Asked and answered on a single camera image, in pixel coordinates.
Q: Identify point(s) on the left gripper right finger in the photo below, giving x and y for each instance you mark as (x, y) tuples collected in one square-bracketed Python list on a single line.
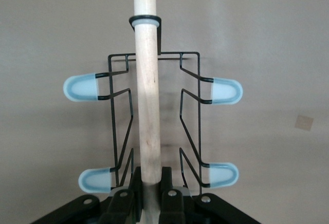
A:
[(172, 206)]

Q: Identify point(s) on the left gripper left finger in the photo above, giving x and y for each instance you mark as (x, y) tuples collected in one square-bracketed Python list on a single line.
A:
[(120, 208)]

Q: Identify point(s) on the brown tape square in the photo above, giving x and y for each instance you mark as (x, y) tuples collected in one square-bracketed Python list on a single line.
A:
[(304, 123)]

